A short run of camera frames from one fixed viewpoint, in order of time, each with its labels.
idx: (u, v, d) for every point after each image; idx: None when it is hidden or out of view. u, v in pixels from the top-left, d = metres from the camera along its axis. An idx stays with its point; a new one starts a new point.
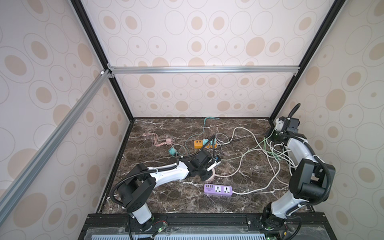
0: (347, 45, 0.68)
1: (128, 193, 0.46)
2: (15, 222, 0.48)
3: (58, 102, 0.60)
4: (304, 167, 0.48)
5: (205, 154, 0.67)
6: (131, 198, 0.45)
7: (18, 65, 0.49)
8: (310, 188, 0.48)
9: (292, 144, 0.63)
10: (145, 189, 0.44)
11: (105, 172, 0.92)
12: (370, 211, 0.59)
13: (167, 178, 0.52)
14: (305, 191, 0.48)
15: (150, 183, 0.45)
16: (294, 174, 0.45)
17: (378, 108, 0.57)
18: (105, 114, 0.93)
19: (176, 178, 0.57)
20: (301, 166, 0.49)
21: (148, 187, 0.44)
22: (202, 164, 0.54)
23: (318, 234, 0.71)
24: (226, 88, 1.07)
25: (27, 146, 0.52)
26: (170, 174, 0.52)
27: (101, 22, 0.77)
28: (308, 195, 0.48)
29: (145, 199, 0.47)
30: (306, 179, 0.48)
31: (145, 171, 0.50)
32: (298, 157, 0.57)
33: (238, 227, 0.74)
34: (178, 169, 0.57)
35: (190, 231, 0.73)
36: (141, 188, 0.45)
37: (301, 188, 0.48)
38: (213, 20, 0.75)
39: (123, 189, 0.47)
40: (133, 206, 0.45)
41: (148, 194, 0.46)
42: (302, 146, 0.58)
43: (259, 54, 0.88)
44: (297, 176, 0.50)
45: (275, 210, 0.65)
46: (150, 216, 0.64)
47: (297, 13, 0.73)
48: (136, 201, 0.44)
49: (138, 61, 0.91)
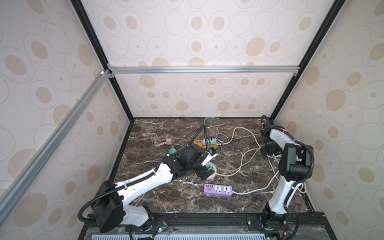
0: (347, 45, 0.67)
1: (100, 213, 0.43)
2: (15, 222, 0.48)
3: (58, 102, 0.60)
4: (288, 150, 0.55)
5: (193, 150, 0.56)
6: (102, 219, 0.41)
7: (19, 65, 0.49)
8: (296, 169, 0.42)
9: (273, 135, 0.72)
10: (110, 211, 0.39)
11: (105, 172, 0.92)
12: (370, 211, 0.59)
13: (143, 189, 0.46)
14: (293, 173, 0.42)
15: (115, 205, 0.40)
16: (280, 159, 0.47)
17: (378, 108, 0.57)
18: (105, 114, 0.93)
19: (157, 184, 0.51)
20: (285, 150, 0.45)
21: (113, 209, 0.39)
22: (192, 160, 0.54)
23: (318, 235, 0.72)
24: (226, 88, 1.07)
25: (27, 146, 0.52)
26: (145, 184, 0.47)
27: (101, 22, 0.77)
28: (295, 175, 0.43)
29: (120, 218, 0.44)
30: (292, 161, 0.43)
31: (111, 191, 0.46)
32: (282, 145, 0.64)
33: (238, 227, 0.74)
34: (157, 175, 0.50)
35: (190, 231, 0.73)
36: (107, 210, 0.40)
37: (289, 171, 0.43)
38: (212, 20, 0.75)
39: (96, 209, 0.44)
40: (109, 225, 0.42)
41: (121, 213, 0.42)
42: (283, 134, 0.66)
43: (259, 54, 0.88)
44: (283, 159, 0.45)
45: (273, 206, 0.66)
46: (145, 217, 0.63)
47: (298, 13, 0.73)
48: (107, 222, 0.40)
49: (138, 61, 0.91)
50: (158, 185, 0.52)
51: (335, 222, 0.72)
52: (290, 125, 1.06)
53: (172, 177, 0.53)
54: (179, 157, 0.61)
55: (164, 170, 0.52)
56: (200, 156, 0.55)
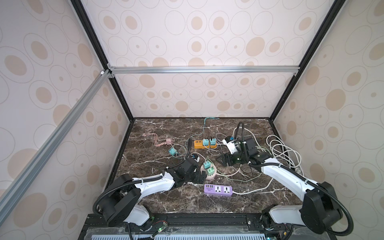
0: (347, 45, 0.68)
1: (110, 205, 0.44)
2: (15, 222, 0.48)
3: (58, 102, 0.60)
4: (314, 203, 0.42)
5: (190, 163, 0.65)
6: (114, 211, 0.43)
7: (19, 65, 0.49)
8: (328, 219, 0.43)
9: (269, 172, 0.58)
10: (129, 202, 0.42)
11: (105, 172, 0.92)
12: (369, 210, 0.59)
13: (153, 188, 0.52)
14: (327, 224, 0.42)
15: (135, 194, 0.44)
16: (306, 210, 0.44)
17: (378, 108, 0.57)
18: (105, 114, 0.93)
19: (162, 188, 0.57)
20: (309, 202, 0.43)
21: (132, 199, 0.43)
22: (188, 172, 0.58)
23: (318, 234, 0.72)
24: (226, 88, 1.07)
25: (27, 146, 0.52)
26: (155, 185, 0.52)
27: (101, 23, 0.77)
28: (329, 225, 0.42)
29: (128, 213, 0.46)
30: (323, 214, 0.42)
31: (130, 182, 0.47)
32: (285, 183, 0.52)
33: (238, 227, 0.74)
34: (164, 179, 0.57)
35: (190, 231, 0.73)
36: (125, 200, 0.43)
37: (322, 223, 0.42)
38: (212, 20, 0.75)
39: (106, 201, 0.45)
40: (116, 220, 0.43)
41: (131, 207, 0.44)
42: (285, 173, 0.53)
43: (259, 54, 0.88)
44: (312, 212, 0.43)
45: (277, 219, 0.63)
46: (147, 216, 0.63)
47: (297, 13, 0.73)
48: (119, 214, 0.42)
49: (138, 61, 0.91)
50: (162, 189, 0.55)
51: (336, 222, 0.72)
52: (290, 125, 1.06)
53: (171, 185, 0.60)
54: (177, 170, 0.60)
55: (168, 177, 0.59)
56: (195, 169, 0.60)
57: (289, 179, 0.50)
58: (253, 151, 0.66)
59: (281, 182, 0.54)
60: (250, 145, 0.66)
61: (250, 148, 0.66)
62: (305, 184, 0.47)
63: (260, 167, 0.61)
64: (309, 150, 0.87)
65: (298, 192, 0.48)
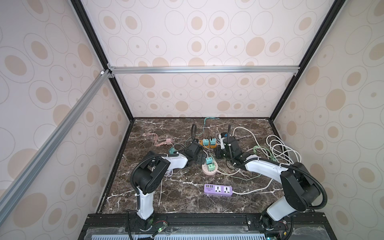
0: (347, 45, 0.68)
1: (145, 175, 0.51)
2: (15, 222, 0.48)
3: (58, 102, 0.60)
4: (288, 180, 0.46)
5: (196, 145, 0.76)
6: (149, 179, 0.50)
7: (19, 65, 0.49)
8: (308, 195, 0.46)
9: (251, 166, 0.63)
10: (163, 168, 0.50)
11: (105, 172, 0.92)
12: (370, 210, 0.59)
13: (174, 163, 0.60)
14: (309, 200, 0.46)
15: (166, 162, 0.52)
16: (287, 192, 0.48)
17: (378, 108, 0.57)
18: (105, 114, 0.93)
19: (179, 166, 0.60)
20: (284, 181, 0.47)
21: (166, 165, 0.51)
22: (196, 152, 0.76)
23: (318, 235, 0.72)
24: (226, 88, 1.07)
25: (27, 146, 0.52)
26: (177, 158, 0.61)
27: (101, 23, 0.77)
28: (311, 202, 0.46)
29: (161, 181, 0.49)
30: (300, 192, 0.46)
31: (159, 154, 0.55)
32: (266, 173, 0.57)
33: (238, 227, 0.74)
34: (181, 155, 0.66)
35: (190, 231, 0.73)
36: (159, 168, 0.51)
37: (302, 200, 0.45)
38: (213, 20, 0.75)
39: (140, 174, 0.51)
40: (152, 187, 0.50)
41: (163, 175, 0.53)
42: (263, 163, 0.59)
43: (259, 54, 0.88)
44: (291, 191, 0.47)
45: (276, 217, 0.63)
46: (151, 212, 0.65)
47: (297, 13, 0.73)
48: (155, 181, 0.50)
49: (138, 61, 0.91)
50: (180, 165, 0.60)
51: (316, 204, 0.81)
52: (290, 125, 1.06)
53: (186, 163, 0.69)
54: (186, 151, 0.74)
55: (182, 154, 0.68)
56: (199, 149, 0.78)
57: (268, 168, 0.55)
58: (237, 152, 0.71)
59: (262, 172, 0.59)
60: (234, 147, 0.69)
61: (235, 149, 0.70)
62: (280, 168, 0.52)
63: (244, 164, 0.66)
64: (309, 150, 0.87)
65: (277, 176, 0.52)
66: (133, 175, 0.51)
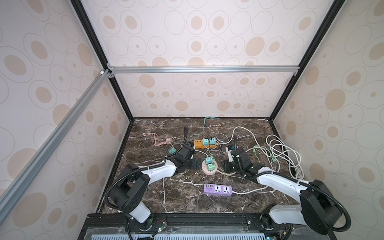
0: (347, 45, 0.68)
1: (122, 195, 0.45)
2: (15, 222, 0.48)
3: (58, 102, 0.60)
4: (309, 201, 0.43)
5: (187, 149, 0.70)
6: (127, 199, 0.45)
7: (19, 65, 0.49)
8: (331, 218, 0.43)
9: (265, 180, 0.59)
10: (141, 186, 0.45)
11: (105, 172, 0.92)
12: (369, 210, 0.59)
13: (159, 174, 0.54)
14: (331, 223, 0.42)
15: (145, 178, 0.46)
16: (307, 213, 0.45)
17: (378, 108, 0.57)
18: (105, 114, 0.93)
19: (166, 175, 0.60)
20: (305, 202, 0.43)
21: (144, 184, 0.45)
22: (187, 157, 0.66)
23: (318, 234, 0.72)
24: (226, 88, 1.07)
25: (27, 146, 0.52)
26: (160, 170, 0.55)
27: (101, 23, 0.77)
28: (333, 224, 0.42)
29: (140, 199, 0.47)
30: (323, 214, 0.43)
31: (137, 170, 0.49)
32: (280, 189, 0.54)
33: (238, 227, 0.74)
34: (166, 166, 0.59)
35: (190, 231, 0.73)
36: (137, 185, 0.45)
37: (326, 223, 0.42)
38: (213, 20, 0.75)
39: (117, 193, 0.46)
40: (130, 206, 0.45)
41: (143, 192, 0.47)
42: (278, 179, 0.55)
43: (259, 54, 0.88)
44: (312, 213, 0.43)
45: (278, 220, 0.63)
46: (149, 214, 0.65)
47: (297, 13, 0.73)
48: (132, 200, 0.44)
49: (138, 61, 0.91)
50: (167, 175, 0.60)
51: None
52: (290, 125, 1.06)
53: (174, 171, 0.63)
54: (176, 157, 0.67)
55: (170, 162, 0.62)
56: (192, 154, 0.72)
57: (284, 184, 0.52)
58: (247, 164, 0.69)
59: (277, 188, 0.55)
60: (243, 158, 0.67)
61: (244, 161, 0.68)
62: (298, 186, 0.49)
63: (256, 177, 0.62)
64: (310, 150, 0.87)
65: (293, 194, 0.49)
66: (109, 194, 0.47)
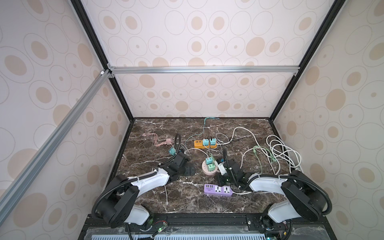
0: (347, 45, 0.68)
1: (109, 207, 0.44)
2: (15, 222, 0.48)
3: (58, 102, 0.60)
4: (290, 190, 0.46)
5: (181, 157, 0.68)
6: (115, 211, 0.43)
7: (19, 65, 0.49)
8: (314, 202, 0.45)
9: (255, 185, 0.63)
10: (129, 199, 0.43)
11: (105, 173, 0.92)
12: (369, 210, 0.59)
13: (150, 183, 0.52)
14: (316, 207, 0.44)
15: (134, 190, 0.44)
16: (294, 202, 0.47)
17: (378, 108, 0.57)
18: (105, 114, 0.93)
19: (158, 183, 0.58)
20: (287, 192, 0.47)
21: (132, 195, 0.43)
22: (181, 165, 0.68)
23: (318, 234, 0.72)
24: (226, 88, 1.07)
25: (27, 146, 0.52)
26: (150, 180, 0.52)
27: (101, 23, 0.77)
28: (320, 208, 0.44)
29: (128, 211, 0.45)
30: (305, 200, 0.45)
31: (126, 182, 0.48)
32: (270, 188, 0.57)
33: (238, 227, 0.74)
34: (159, 174, 0.58)
35: (190, 231, 0.73)
36: (125, 197, 0.43)
37: (310, 208, 0.44)
38: (213, 20, 0.75)
39: (104, 205, 0.44)
40: (117, 219, 0.42)
41: (131, 205, 0.45)
42: (264, 180, 0.59)
43: (259, 54, 0.88)
44: (297, 201, 0.45)
45: (277, 219, 0.63)
46: (147, 215, 0.64)
47: (297, 13, 0.73)
48: (120, 213, 0.42)
49: (138, 61, 0.91)
50: (158, 183, 0.58)
51: None
52: (290, 125, 1.06)
53: (167, 179, 0.61)
54: (170, 166, 0.66)
55: (163, 171, 0.60)
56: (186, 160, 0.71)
57: (270, 182, 0.56)
58: (240, 174, 0.72)
59: (269, 189, 0.57)
60: (235, 169, 0.71)
61: (236, 172, 0.71)
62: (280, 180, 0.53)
63: (247, 185, 0.66)
64: (310, 150, 0.87)
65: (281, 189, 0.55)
66: (96, 206, 0.45)
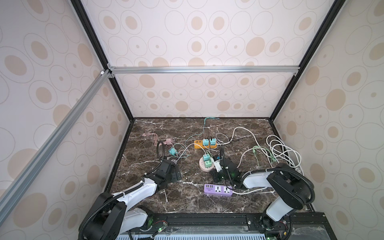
0: (347, 45, 0.68)
1: (96, 228, 0.42)
2: (15, 222, 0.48)
3: (58, 102, 0.60)
4: (275, 180, 0.49)
5: (167, 164, 0.68)
6: (102, 232, 0.41)
7: (19, 65, 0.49)
8: (299, 191, 0.47)
9: (249, 183, 0.65)
10: (116, 216, 0.42)
11: (105, 173, 0.92)
12: (369, 210, 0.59)
13: (138, 196, 0.51)
14: (301, 195, 0.46)
15: (120, 207, 0.43)
16: (281, 193, 0.49)
17: (378, 108, 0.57)
18: (105, 114, 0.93)
19: (146, 193, 0.56)
20: (273, 183, 0.49)
21: (119, 212, 0.42)
22: (167, 172, 0.68)
23: (318, 234, 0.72)
24: (226, 88, 1.07)
25: (27, 146, 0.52)
26: (138, 192, 0.52)
27: (101, 23, 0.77)
28: (305, 197, 0.46)
29: (118, 229, 0.44)
30: (289, 189, 0.48)
31: (111, 200, 0.46)
32: (262, 183, 0.58)
33: (238, 227, 0.74)
34: (146, 185, 0.57)
35: (190, 231, 0.73)
36: (112, 216, 0.42)
37: (295, 197, 0.46)
38: (212, 20, 0.75)
39: (90, 227, 0.42)
40: (108, 239, 0.41)
41: (120, 222, 0.43)
42: (254, 175, 0.62)
43: (259, 54, 0.88)
44: (282, 190, 0.48)
45: (276, 217, 0.63)
46: (146, 214, 0.63)
47: (297, 13, 0.73)
48: (109, 233, 0.40)
49: (138, 61, 0.91)
50: (147, 193, 0.57)
51: (316, 204, 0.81)
52: (290, 125, 1.06)
53: (155, 188, 0.60)
54: (157, 174, 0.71)
55: (149, 181, 0.59)
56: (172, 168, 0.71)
57: (259, 177, 0.59)
58: (235, 173, 0.74)
59: (261, 184, 0.59)
60: (231, 168, 0.72)
61: (232, 171, 0.73)
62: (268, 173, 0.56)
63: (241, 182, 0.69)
64: (310, 150, 0.87)
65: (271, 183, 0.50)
66: (83, 230, 0.42)
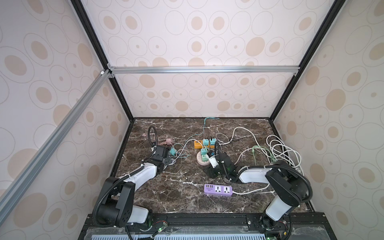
0: (347, 45, 0.68)
1: (110, 210, 0.43)
2: (15, 222, 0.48)
3: (58, 102, 0.60)
4: (273, 178, 0.49)
5: (162, 147, 0.71)
6: (118, 212, 0.43)
7: (19, 65, 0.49)
8: (296, 189, 0.48)
9: (244, 178, 0.66)
10: (128, 195, 0.43)
11: (105, 173, 0.92)
12: (369, 210, 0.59)
13: (142, 176, 0.54)
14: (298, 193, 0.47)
15: (130, 186, 0.45)
16: (278, 190, 0.50)
17: (378, 108, 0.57)
18: (105, 114, 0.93)
19: (148, 177, 0.59)
20: (271, 180, 0.49)
21: (130, 191, 0.44)
22: (163, 155, 0.71)
23: (318, 234, 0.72)
24: (226, 88, 1.07)
25: (27, 146, 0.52)
26: (142, 173, 0.55)
27: (101, 22, 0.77)
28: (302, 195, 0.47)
29: (131, 207, 0.46)
30: (287, 186, 0.48)
31: (118, 181, 0.47)
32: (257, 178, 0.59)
33: (238, 227, 0.74)
34: (146, 167, 0.59)
35: (190, 231, 0.73)
36: (123, 196, 0.44)
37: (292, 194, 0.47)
38: (212, 20, 0.74)
39: (104, 210, 0.43)
40: (124, 217, 0.43)
41: (132, 200, 0.46)
42: (252, 170, 0.62)
43: (259, 54, 0.88)
44: (280, 188, 0.48)
45: (275, 217, 0.63)
46: (146, 211, 0.64)
47: (297, 13, 0.73)
48: (124, 211, 0.43)
49: (138, 61, 0.91)
50: (149, 176, 0.60)
51: (316, 204, 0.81)
52: (290, 125, 1.06)
53: (156, 171, 0.63)
54: (154, 158, 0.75)
55: (149, 165, 0.61)
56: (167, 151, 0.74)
57: (257, 172, 0.58)
58: (231, 167, 0.74)
59: (256, 179, 0.60)
60: (227, 163, 0.73)
61: (228, 165, 0.73)
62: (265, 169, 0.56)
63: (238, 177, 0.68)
64: (310, 150, 0.87)
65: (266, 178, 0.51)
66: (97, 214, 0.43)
